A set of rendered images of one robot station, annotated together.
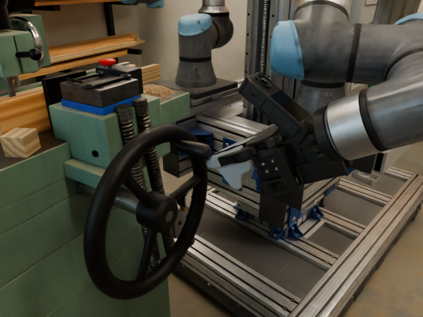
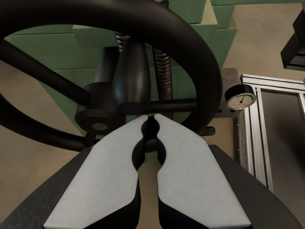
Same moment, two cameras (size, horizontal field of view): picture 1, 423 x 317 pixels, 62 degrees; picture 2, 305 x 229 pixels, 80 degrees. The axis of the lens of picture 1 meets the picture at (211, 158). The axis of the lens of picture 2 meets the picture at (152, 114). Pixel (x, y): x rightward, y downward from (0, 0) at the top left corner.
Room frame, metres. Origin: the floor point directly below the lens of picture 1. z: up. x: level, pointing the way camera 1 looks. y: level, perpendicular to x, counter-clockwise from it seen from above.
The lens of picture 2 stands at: (0.47, -0.06, 1.00)
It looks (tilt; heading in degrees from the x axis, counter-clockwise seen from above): 58 degrees down; 61
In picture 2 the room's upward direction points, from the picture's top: 3 degrees counter-clockwise
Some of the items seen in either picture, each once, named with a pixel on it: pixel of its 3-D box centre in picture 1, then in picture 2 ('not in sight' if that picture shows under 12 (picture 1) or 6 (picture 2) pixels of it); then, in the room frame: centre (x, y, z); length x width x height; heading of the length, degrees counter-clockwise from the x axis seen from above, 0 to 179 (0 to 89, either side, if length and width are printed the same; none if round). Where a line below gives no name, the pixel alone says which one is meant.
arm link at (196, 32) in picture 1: (196, 34); not in sight; (1.30, 0.05, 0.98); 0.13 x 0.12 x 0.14; 151
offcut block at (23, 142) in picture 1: (21, 142); not in sight; (0.52, 0.31, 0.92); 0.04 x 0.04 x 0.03; 83
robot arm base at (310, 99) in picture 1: (320, 95); not in sight; (0.96, -0.30, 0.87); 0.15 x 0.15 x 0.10
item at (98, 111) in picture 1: (107, 85); not in sight; (0.61, 0.18, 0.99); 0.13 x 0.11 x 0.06; 149
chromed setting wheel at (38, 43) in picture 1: (23, 45); not in sight; (0.83, 0.43, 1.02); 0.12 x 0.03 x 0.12; 59
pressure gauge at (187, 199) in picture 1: (186, 197); (237, 98); (0.77, 0.06, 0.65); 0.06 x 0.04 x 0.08; 149
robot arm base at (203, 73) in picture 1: (195, 68); not in sight; (1.29, 0.06, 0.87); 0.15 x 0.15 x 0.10
